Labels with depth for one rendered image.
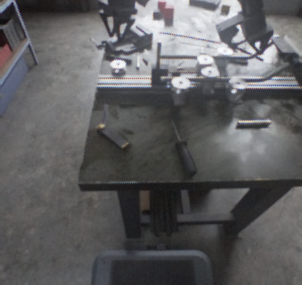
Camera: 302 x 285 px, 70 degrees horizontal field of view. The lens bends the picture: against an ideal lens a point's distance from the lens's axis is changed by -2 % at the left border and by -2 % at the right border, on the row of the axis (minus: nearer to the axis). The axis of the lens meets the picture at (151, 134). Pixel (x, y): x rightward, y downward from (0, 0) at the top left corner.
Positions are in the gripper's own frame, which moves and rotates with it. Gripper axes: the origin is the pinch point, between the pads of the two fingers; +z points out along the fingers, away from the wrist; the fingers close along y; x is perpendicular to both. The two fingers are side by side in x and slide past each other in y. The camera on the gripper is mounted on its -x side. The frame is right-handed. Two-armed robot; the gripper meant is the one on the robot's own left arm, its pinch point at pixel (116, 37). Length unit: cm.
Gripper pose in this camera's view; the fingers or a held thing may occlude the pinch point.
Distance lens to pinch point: 72.6
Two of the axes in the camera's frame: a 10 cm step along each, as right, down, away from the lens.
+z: -1.6, 7.2, 6.8
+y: -6.7, -5.8, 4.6
